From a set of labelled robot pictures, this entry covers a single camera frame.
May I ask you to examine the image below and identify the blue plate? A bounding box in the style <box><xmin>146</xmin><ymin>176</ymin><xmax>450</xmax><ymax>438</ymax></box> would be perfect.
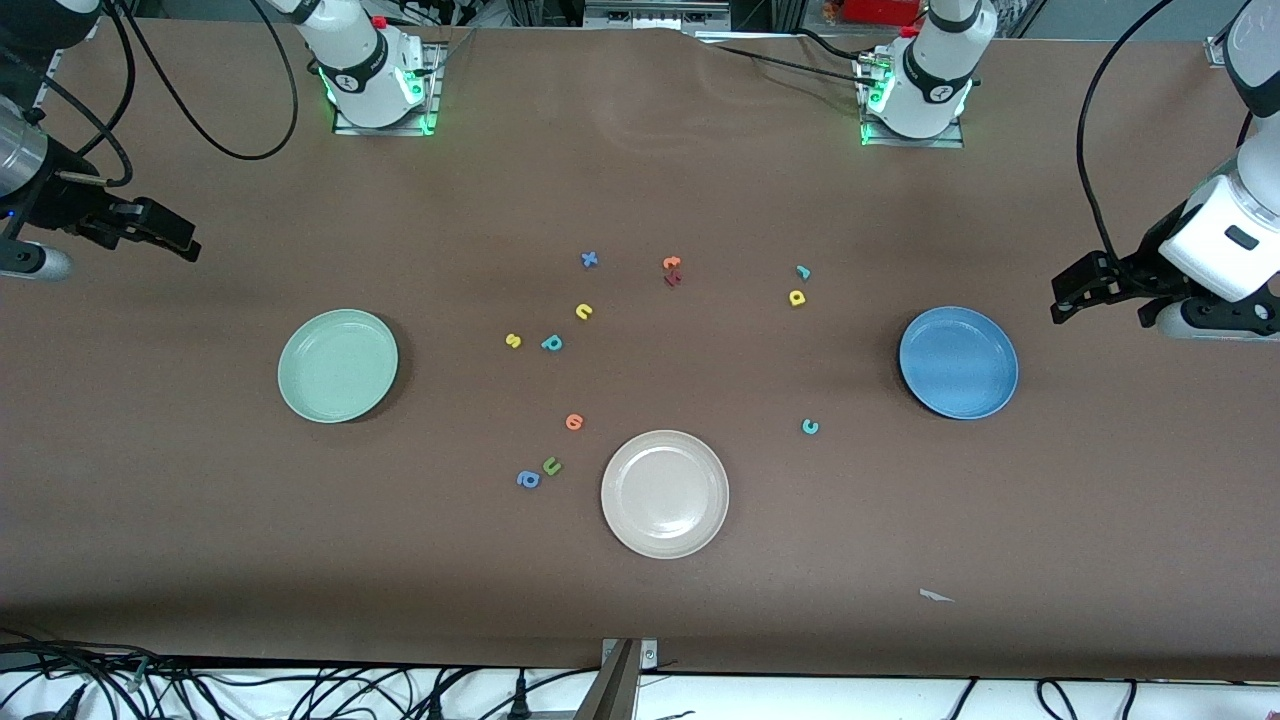
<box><xmin>898</xmin><ymin>306</ymin><xmax>1020</xmax><ymax>421</ymax></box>

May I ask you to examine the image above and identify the green plate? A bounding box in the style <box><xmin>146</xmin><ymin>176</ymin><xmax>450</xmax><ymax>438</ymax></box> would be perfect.
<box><xmin>277</xmin><ymin>308</ymin><xmax>400</xmax><ymax>425</ymax></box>

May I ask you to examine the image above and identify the red box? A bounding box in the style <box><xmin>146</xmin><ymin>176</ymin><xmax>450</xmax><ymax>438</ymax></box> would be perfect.
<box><xmin>845</xmin><ymin>0</ymin><xmax>926</xmax><ymax>26</ymax></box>

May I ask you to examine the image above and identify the beige plate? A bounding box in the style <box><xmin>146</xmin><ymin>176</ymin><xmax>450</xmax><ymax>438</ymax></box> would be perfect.
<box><xmin>600</xmin><ymin>429</ymin><xmax>731</xmax><ymax>560</ymax></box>

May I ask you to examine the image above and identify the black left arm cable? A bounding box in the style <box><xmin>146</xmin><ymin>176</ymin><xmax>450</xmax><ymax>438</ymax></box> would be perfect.
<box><xmin>1076</xmin><ymin>0</ymin><xmax>1256</xmax><ymax>266</ymax></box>

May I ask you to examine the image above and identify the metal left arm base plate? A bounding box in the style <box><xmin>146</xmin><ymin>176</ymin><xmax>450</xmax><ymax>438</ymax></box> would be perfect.
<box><xmin>860</xmin><ymin>55</ymin><xmax>966</xmax><ymax>149</ymax></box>

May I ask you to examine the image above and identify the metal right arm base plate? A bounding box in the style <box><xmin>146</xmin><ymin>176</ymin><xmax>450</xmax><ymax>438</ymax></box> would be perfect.
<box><xmin>333</xmin><ymin>45</ymin><xmax>441</xmax><ymax>136</ymax></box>

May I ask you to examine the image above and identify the black table cable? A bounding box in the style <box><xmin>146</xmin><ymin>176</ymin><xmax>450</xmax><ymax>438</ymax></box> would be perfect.
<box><xmin>700</xmin><ymin>28</ymin><xmax>881</xmax><ymax>87</ymax></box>

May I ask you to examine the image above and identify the grey metal frame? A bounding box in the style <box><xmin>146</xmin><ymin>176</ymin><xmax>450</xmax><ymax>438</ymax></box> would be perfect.
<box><xmin>585</xmin><ymin>0</ymin><xmax>731</xmax><ymax>31</ymax></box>

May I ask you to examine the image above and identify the aluminium post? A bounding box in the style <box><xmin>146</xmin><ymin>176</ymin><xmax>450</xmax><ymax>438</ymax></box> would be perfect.
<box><xmin>575</xmin><ymin>640</ymin><xmax>641</xmax><ymax>720</ymax></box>

